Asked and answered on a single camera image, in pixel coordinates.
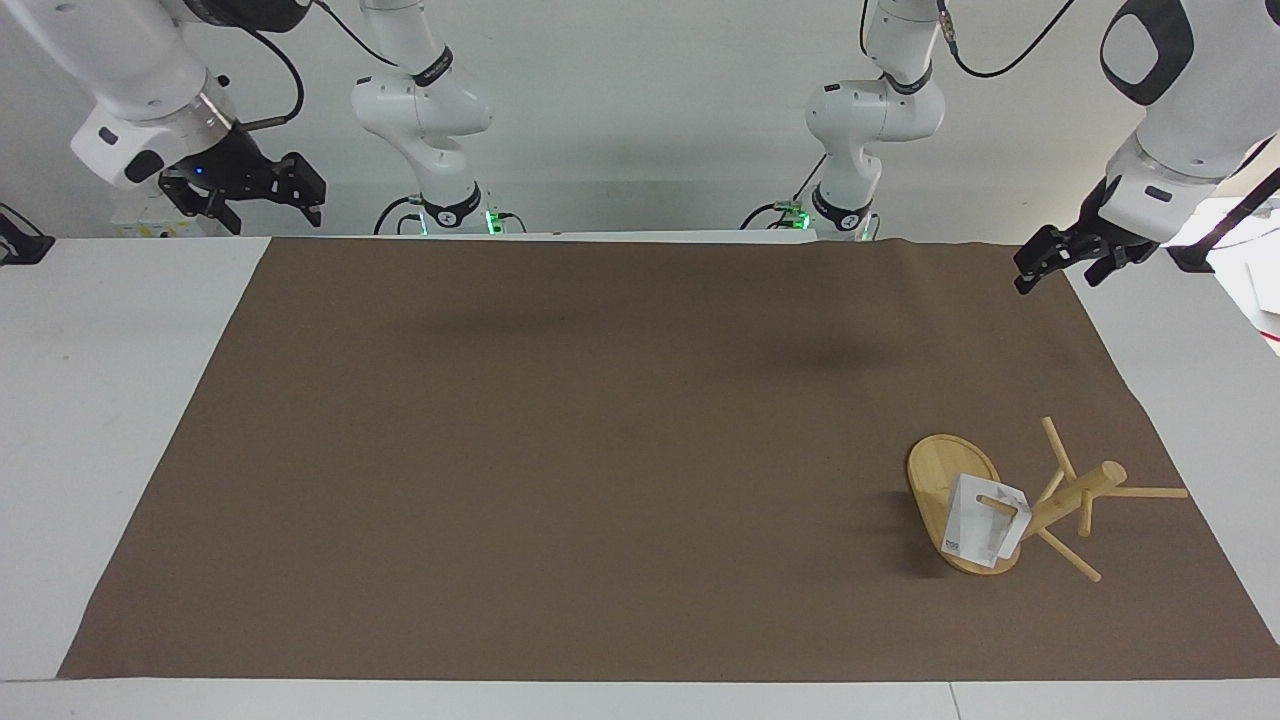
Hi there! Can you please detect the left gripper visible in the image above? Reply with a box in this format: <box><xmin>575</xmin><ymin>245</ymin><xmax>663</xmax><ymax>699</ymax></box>
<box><xmin>1012</xmin><ymin>177</ymin><xmax>1161</xmax><ymax>296</ymax></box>

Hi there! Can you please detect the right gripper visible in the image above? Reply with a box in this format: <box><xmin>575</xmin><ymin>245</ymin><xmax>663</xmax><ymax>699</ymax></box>
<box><xmin>159</xmin><ymin>122</ymin><xmax>328</xmax><ymax>237</ymax></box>

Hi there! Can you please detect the wooden cup rack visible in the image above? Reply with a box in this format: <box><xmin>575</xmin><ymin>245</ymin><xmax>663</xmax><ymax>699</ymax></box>
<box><xmin>906</xmin><ymin>416</ymin><xmax>1190</xmax><ymax>584</ymax></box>

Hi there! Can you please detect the black stand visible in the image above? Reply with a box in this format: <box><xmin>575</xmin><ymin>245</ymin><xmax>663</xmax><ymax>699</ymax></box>
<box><xmin>0</xmin><ymin>203</ymin><xmax>56</xmax><ymax>267</ymax></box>
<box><xmin>1165</xmin><ymin>165</ymin><xmax>1280</xmax><ymax>274</ymax></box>

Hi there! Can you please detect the white paper tag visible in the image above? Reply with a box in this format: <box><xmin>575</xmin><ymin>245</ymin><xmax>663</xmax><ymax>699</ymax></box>
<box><xmin>943</xmin><ymin>474</ymin><xmax>1032</xmax><ymax>569</ymax></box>

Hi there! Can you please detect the black cable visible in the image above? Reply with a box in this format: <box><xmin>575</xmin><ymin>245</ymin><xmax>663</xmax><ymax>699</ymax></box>
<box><xmin>373</xmin><ymin>194</ymin><xmax>427</xmax><ymax>238</ymax></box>
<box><xmin>937</xmin><ymin>0</ymin><xmax>1079</xmax><ymax>80</ymax></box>
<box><xmin>740</xmin><ymin>202</ymin><xmax>803</xmax><ymax>232</ymax></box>
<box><xmin>791</xmin><ymin>152</ymin><xmax>830</xmax><ymax>203</ymax></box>
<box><xmin>313</xmin><ymin>0</ymin><xmax>403</xmax><ymax>69</ymax></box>
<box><xmin>237</xmin><ymin>25</ymin><xmax>306</xmax><ymax>134</ymax></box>

